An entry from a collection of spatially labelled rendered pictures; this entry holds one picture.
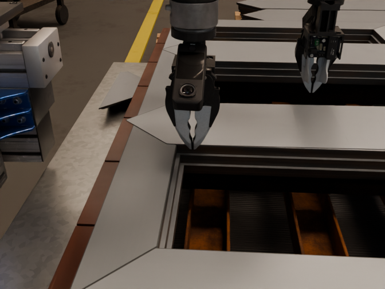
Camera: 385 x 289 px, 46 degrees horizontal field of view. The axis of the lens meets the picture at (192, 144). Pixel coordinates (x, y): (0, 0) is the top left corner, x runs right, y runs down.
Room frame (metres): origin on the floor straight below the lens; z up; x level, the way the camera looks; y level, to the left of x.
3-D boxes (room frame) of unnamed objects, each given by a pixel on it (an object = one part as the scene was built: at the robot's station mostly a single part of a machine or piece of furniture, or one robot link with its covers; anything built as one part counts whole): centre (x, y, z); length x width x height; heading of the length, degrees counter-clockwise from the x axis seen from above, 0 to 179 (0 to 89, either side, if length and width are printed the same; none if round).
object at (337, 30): (0.92, -0.27, 1.01); 0.09 x 0.08 x 0.12; 176
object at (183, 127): (0.71, 0.01, 0.91); 0.06 x 0.03 x 0.09; 176
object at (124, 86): (1.35, 0.19, 0.70); 0.39 x 0.12 x 0.04; 176
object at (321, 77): (0.92, -0.28, 0.91); 0.06 x 0.03 x 0.09; 176
